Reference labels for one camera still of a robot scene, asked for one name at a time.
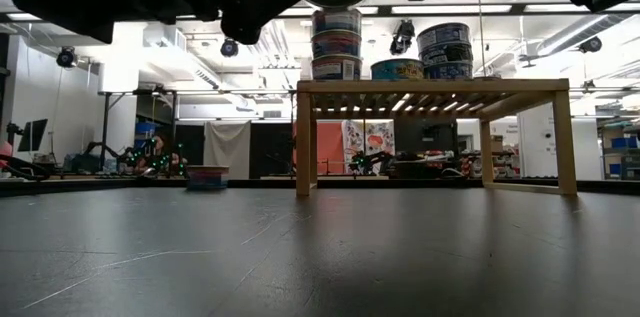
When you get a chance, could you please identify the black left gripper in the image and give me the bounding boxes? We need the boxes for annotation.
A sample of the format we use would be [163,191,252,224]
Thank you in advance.
[219,0,302,47]

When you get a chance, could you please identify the blue Wild Planet can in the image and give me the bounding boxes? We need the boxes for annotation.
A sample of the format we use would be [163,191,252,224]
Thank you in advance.
[416,21,472,47]

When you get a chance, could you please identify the light blue tuna can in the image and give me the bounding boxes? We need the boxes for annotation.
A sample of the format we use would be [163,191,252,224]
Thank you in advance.
[370,58,427,81]

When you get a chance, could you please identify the gold-lid can white label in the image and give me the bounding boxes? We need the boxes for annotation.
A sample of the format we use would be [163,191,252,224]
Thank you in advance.
[311,54,363,81]

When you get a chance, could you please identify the pink and blue label can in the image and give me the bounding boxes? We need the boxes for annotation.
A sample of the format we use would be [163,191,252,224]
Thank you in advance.
[186,164,231,191]

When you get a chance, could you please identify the wooden slatted shelf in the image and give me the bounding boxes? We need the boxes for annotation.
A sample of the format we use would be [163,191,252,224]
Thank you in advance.
[294,78,579,197]

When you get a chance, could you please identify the white hanging cloth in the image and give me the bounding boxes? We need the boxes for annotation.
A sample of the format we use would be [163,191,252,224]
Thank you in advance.
[203,120,251,167]

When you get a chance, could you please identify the blue plastic bin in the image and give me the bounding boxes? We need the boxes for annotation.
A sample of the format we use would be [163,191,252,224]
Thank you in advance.
[133,121,157,151]

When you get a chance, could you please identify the black background screen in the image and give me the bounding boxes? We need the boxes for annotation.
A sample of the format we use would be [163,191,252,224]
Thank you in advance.
[394,119,459,158]

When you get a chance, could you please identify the person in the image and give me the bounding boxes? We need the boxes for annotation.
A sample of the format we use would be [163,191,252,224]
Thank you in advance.
[144,134,187,173]

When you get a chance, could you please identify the colourful poster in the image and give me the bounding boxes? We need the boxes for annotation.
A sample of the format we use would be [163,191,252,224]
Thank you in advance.
[341,119,396,161]

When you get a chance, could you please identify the black robot green lights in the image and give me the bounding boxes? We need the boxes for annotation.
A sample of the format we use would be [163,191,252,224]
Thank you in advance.
[127,137,189,179]
[347,150,396,178]

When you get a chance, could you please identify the black metal rack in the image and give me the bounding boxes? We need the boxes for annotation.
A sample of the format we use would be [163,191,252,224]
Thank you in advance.
[97,87,179,166]

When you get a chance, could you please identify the black monitor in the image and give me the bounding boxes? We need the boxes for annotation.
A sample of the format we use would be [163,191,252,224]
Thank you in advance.
[17,117,50,153]

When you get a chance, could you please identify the black table mat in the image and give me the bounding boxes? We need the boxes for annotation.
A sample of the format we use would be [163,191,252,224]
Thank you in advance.
[0,185,640,317]

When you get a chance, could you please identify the wooden rack blue bins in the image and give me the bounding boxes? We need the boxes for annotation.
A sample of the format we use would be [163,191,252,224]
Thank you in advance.
[595,117,640,182]

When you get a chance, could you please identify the black ceiling camera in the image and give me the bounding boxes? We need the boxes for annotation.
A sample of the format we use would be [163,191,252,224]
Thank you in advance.
[219,37,240,58]
[55,45,79,69]
[388,19,416,57]
[578,35,604,55]

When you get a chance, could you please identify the thin hanging cable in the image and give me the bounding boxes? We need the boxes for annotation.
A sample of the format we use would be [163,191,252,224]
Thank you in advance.
[473,0,488,79]

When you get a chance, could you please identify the orange wall panel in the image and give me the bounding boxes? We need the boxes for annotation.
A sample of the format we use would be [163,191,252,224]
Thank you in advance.
[317,121,347,176]

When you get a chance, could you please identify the black hose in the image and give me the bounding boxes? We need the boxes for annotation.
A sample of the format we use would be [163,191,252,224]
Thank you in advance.
[0,151,51,182]

